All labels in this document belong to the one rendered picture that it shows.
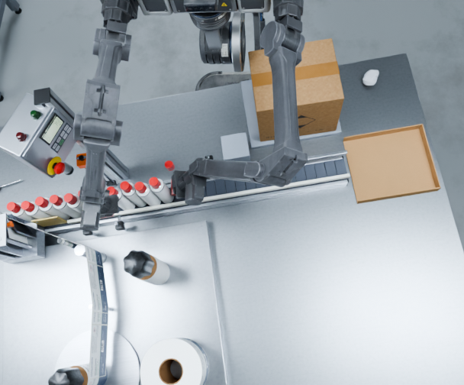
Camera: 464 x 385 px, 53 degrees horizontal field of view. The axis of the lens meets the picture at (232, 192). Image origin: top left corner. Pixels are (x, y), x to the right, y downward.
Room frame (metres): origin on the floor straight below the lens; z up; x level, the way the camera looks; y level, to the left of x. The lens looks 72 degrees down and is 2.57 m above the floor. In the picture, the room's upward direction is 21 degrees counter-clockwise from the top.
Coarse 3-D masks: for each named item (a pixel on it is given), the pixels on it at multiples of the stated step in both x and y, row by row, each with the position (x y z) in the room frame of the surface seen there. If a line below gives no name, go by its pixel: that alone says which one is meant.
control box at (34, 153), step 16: (32, 96) 0.81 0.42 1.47; (16, 112) 0.78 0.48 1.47; (48, 112) 0.75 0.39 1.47; (16, 128) 0.73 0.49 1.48; (32, 128) 0.72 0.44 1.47; (0, 144) 0.71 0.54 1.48; (16, 144) 0.69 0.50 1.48; (32, 144) 0.68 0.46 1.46; (64, 144) 0.72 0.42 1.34; (32, 160) 0.65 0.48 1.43; (48, 160) 0.67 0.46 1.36; (64, 160) 0.69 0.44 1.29
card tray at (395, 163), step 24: (360, 144) 0.55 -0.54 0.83; (384, 144) 0.51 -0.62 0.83; (408, 144) 0.48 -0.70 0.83; (360, 168) 0.46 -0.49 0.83; (384, 168) 0.42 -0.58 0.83; (408, 168) 0.39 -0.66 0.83; (432, 168) 0.35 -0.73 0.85; (360, 192) 0.37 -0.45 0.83; (384, 192) 0.33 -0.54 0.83; (408, 192) 0.30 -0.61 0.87
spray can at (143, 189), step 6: (138, 186) 0.61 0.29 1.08; (144, 186) 0.61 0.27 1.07; (138, 192) 0.60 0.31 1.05; (144, 192) 0.59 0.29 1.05; (150, 192) 0.60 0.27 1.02; (144, 198) 0.59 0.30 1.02; (150, 198) 0.59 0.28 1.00; (156, 198) 0.60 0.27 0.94; (150, 204) 0.59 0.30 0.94; (156, 204) 0.59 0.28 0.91
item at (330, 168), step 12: (312, 168) 0.51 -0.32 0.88; (324, 168) 0.49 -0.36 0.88; (336, 168) 0.48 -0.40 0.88; (216, 180) 0.60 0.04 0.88; (228, 180) 0.58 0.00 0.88; (300, 180) 0.48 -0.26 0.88; (336, 180) 0.43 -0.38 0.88; (216, 192) 0.56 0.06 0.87; (228, 192) 0.54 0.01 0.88; (264, 192) 0.49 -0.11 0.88; (12, 216) 0.77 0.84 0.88; (48, 228) 0.67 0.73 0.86
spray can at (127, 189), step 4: (124, 184) 0.64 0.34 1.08; (128, 184) 0.63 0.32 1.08; (132, 184) 0.64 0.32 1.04; (124, 188) 0.62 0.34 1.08; (128, 188) 0.62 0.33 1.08; (132, 188) 0.63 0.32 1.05; (124, 192) 0.62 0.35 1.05; (128, 192) 0.62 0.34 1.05; (132, 192) 0.61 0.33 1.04; (128, 196) 0.61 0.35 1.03; (132, 196) 0.61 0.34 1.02; (136, 196) 0.61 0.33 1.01; (132, 200) 0.61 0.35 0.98; (136, 200) 0.61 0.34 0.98; (140, 200) 0.61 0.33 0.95; (136, 204) 0.61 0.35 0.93; (140, 204) 0.61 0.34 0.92; (144, 204) 0.61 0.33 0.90
